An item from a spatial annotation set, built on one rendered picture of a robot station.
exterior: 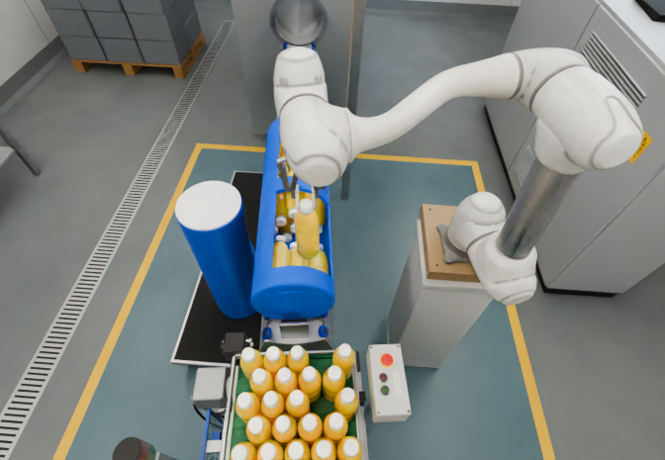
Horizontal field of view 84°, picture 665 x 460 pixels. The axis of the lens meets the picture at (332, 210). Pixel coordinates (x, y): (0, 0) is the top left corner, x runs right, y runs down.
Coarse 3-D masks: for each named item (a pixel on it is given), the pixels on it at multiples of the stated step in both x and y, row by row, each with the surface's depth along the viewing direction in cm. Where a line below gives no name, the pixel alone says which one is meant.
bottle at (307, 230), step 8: (296, 216) 106; (304, 216) 105; (312, 216) 105; (296, 224) 107; (304, 224) 105; (312, 224) 106; (296, 232) 110; (304, 232) 108; (312, 232) 108; (296, 240) 114; (304, 240) 110; (312, 240) 111; (304, 248) 113; (312, 248) 113; (304, 256) 116; (312, 256) 116
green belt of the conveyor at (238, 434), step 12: (312, 360) 133; (324, 360) 133; (240, 372) 130; (324, 372) 131; (240, 384) 128; (348, 384) 129; (312, 408) 124; (324, 408) 124; (240, 420) 121; (240, 432) 119; (348, 432) 119
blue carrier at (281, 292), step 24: (264, 168) 159; (264, 192) 147; (264, 216) 138; (264, 240) 130; (264, 264) 123; (264, 288) 117; (288, 288) 117; (312, 288) 118; (264, 312) 130; (288, 312) 131; (312, 312) 132
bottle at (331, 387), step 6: (342, 372) 115; (324, 378) 114; (330, 378) 112; (342, 378) 113; (324, 384) 115; (330, 384) 112; (336, 384) 112; (342, 384) 114; (324, 390) 119; (330, 390) 114; (336, 390) 114; (324, 396) 125; (330, 396) 119
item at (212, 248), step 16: (240, 208) 162; (240, 224) 164; (192, 240) 160; (208, 240) 158; (224, 240) 161; (240, 240) 170; (208, 256) 167; (224, 256) 169; (240, 256) 177; (208, 272) 180; (224, 272) 178; (240, 272) 185; (224, 288) 190; (240, 288) 194; (224, 304) 206; (240, 304) 206
